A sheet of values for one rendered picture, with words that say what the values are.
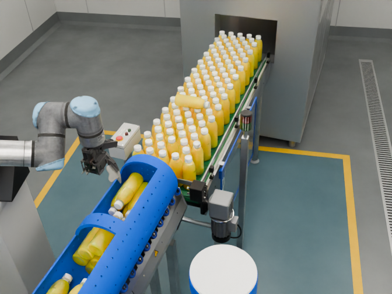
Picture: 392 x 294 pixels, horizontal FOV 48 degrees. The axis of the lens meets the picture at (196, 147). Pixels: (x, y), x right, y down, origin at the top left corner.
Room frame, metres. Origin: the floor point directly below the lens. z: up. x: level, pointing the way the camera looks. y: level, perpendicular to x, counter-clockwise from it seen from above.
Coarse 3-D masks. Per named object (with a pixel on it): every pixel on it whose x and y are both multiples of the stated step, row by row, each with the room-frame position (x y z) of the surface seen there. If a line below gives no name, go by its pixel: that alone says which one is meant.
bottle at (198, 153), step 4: (192, 148) 1.84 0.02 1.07; (196, 148) 1.83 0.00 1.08; (200, 148) 1.84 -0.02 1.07; (192, 152) 1.83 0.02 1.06; (196, 152) 1.82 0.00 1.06; (200, 152) 1.82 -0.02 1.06; (196, 156) 1.82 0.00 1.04; (200, 156) 1.82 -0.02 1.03; (196, 160) 1.82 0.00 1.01; (200, 160) 1.82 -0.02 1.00; (196, 164) 1.82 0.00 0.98; (200, 164) 1.82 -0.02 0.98; (196, 168) 1.82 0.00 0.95; (200, 168) 1.82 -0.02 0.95; (196, 172) 1.82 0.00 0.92; (200, 172) 1.82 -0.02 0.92
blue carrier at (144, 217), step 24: (144, 168) 1.62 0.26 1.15; (168, 168) 1.56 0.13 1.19; (144, 192) 1.38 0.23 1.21; (168, 192) 1.46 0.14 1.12; (96, 216) 1.23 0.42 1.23; (144, 216) 1.28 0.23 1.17; (72, 240) 1.20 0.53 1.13; (120, 240) 1.13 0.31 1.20; (144, 240) 1.20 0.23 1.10; (72, 264) 1.15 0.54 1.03; (96, 264) 1.01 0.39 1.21; (120, 264) 1.05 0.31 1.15; (48, 288) 1.02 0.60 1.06; (72, 288) 1.06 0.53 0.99; (96, 288) 0.93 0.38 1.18; (120, 288) 1.00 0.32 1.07
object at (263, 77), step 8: (264, 72) 2.94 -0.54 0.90; (264, 80) 2.97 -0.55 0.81; (248, 96) 2.61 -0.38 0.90; (256, 96) 2.72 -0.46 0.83; (248, 104) 2.51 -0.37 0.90; (256, 112) 2.94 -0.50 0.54; (256, 120) 2.93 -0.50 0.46; (256, 128) 2.93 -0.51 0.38; (232, 136) 2.16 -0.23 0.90; (256, 136) 2.93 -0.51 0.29; (232, 144) 2.14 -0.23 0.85; (256, 144) 2.93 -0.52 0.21; (224, 152) 2.01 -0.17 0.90; (256, 152) 2.93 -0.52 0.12; (216, 160) 1.94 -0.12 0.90; (224, 160) 1.98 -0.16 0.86; (256, 160) 2.95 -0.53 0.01; (216, 168) 1.87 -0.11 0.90; (216, 176) 1.84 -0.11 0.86; (208, 184) 1.74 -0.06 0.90; (216, 184) 1.84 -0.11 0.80; (208, 192) 1.71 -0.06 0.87; (184, 216) 2.05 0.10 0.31; (200, 224) 1.98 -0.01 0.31; (208, 224) 1.97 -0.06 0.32
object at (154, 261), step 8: (184, 200) 1.64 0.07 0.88; (168, 208) 1.55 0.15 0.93; (176, 208) 1.57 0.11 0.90; (184, 208) 1.62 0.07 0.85; (176, 216) 1.54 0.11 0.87; (168, 224) 1.47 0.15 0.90; (176, 224) 1.51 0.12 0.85; (168, 232) 1.44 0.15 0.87; (160, 240) 1.37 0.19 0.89; (168, 240) 1.41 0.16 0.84; (160, 248) 1.34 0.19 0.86; (152, 256) 1.28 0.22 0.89; (160, 256) 1.32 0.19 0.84; (152, 264) 1.26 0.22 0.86; (144, 272) 1.20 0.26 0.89; (152, 272) 1.23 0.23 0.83; (128, 280) 1.13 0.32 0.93; (144, 280) 1.17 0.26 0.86; (136, 288) 1.12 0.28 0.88; (144, 288) 1.15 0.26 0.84
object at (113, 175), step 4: (108, 168) 1.24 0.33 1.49; (112, 168) 1.24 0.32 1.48; (108, 172) 1.22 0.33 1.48; (112, 172) 1.23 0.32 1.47; (116, 172) 1.24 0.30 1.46; (108, 176) 1.21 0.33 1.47; (112, 176) 1.22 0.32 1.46; (116, 176) 1.23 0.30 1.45; (120, 176) 1.24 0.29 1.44; (112, 180) 1.20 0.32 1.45; (120, 180) 1.23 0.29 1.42
